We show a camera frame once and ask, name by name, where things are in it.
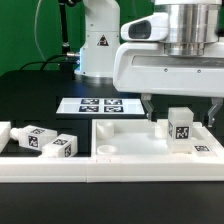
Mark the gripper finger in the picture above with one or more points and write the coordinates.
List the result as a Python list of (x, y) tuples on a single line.
[(146, 101), (217, 103)]

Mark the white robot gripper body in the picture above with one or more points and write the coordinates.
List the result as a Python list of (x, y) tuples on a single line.
[(145, 68)]

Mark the white square table top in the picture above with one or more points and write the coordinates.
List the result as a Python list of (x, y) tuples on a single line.
[(140, 137)]

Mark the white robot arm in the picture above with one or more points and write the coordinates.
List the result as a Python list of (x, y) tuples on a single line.
[(177, 50)]

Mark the white marker tag sheet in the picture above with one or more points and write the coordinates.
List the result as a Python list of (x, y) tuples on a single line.
[(100, 106)]

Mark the white U-shaped fence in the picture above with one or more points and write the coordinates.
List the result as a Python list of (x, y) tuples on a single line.
[(172, 167)]

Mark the black camera stand pole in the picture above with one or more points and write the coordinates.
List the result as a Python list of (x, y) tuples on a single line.
[(63, 18)]

